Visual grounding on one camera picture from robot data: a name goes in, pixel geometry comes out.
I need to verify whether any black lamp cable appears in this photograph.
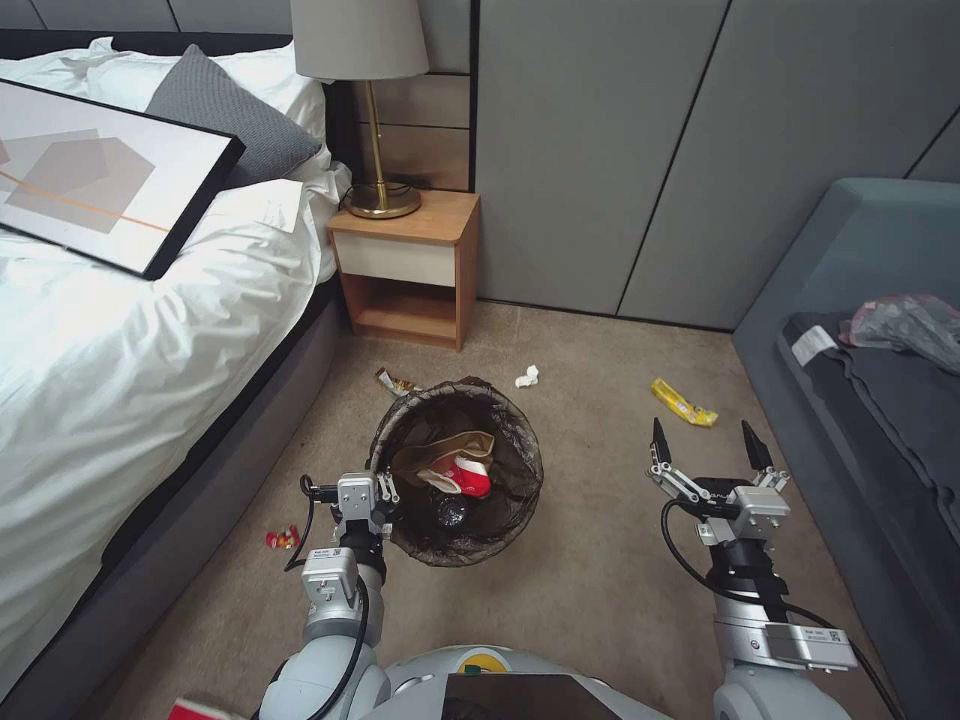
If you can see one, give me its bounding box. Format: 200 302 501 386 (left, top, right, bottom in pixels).
336 174 433 216

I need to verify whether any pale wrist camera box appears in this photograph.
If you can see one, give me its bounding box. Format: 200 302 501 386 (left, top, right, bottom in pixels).
336 473 377 521
730 485 792 531

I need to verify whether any trash bin with black liner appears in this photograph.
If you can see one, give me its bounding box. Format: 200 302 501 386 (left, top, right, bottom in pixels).
366 379 546 568

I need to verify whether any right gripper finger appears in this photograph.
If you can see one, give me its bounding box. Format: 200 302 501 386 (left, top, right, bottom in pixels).
647 416 712 505
740 419 791 493

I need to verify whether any white pillow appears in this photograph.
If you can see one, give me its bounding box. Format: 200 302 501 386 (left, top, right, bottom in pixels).
0 37 329 144

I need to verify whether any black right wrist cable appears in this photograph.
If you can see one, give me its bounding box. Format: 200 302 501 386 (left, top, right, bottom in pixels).
659 497 909 720

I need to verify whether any white robot front shell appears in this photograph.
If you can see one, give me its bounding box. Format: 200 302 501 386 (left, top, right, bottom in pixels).
359 643 723 720

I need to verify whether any wooden wall panel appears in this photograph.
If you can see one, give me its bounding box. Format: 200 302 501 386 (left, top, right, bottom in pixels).
350 70 475 193

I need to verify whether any black framed abstract picture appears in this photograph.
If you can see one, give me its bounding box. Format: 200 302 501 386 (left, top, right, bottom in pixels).
0 77 247 282

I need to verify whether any grey blue sofa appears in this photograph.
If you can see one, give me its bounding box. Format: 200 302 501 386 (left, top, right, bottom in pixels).
732 176 960 720

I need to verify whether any red and white packet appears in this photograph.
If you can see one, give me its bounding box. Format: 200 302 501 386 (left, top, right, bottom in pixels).
454 455 494 501

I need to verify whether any brown snack wrapper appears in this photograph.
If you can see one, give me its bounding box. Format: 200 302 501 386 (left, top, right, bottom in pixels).
374 366 423 398

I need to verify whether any brown paper bag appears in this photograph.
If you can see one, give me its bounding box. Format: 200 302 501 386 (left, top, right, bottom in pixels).
392 429 497 483

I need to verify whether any crumpled black plastic bottle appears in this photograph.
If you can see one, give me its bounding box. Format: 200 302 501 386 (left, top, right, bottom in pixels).
427 491 472 532

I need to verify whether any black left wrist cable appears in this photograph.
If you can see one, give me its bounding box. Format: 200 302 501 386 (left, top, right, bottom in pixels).
283 473 372 720

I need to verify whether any brass table lamp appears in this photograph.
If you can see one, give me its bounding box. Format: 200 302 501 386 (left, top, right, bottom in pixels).
289 0 431 221

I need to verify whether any dark grey bed frame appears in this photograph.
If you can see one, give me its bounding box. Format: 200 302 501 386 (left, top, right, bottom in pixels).
0 281 350 720

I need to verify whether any dark grey sofa cushion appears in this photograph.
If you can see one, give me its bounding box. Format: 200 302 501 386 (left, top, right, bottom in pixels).
776 310 960 720

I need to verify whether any white duvet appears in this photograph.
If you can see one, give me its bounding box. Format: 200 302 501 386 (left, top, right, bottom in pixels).
0 161 354 665

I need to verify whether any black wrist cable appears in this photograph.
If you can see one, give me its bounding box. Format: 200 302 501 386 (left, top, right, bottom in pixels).
659 497 909 720
283 473 372 720

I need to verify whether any white cushion label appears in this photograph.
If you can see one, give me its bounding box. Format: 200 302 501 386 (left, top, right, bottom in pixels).
790 326 838 369

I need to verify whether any wooden nightstand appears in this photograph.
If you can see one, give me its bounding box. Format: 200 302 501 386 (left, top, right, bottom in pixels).
325 188 482 353

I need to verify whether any grey pillow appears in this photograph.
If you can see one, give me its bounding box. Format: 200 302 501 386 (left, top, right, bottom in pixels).
144 43 324 189

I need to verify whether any yellow snack wrapper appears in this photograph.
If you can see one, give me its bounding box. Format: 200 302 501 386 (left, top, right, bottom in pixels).
650 377 720 430

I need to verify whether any crumpled translucent plastic bag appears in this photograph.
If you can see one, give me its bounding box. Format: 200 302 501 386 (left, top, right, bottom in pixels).
837 293 960 374

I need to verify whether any red and white object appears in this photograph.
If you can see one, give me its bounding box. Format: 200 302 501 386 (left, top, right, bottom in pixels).
165 698 228 720

